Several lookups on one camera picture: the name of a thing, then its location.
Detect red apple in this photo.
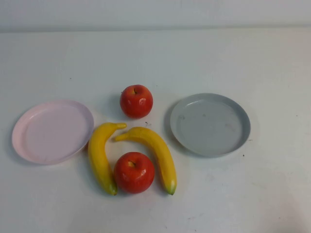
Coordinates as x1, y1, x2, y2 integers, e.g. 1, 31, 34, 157
113, 151, 156, 194
120, 84, 154, 119

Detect yellow banana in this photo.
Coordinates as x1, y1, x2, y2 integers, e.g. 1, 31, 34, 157
87, 122, 128, 196
114, 126, 177, 196

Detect grey round plate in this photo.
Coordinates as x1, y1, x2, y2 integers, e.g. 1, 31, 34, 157
169, 92, 251, 159

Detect pink round plate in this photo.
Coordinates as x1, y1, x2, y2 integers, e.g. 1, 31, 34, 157
11, 99, 95, 166

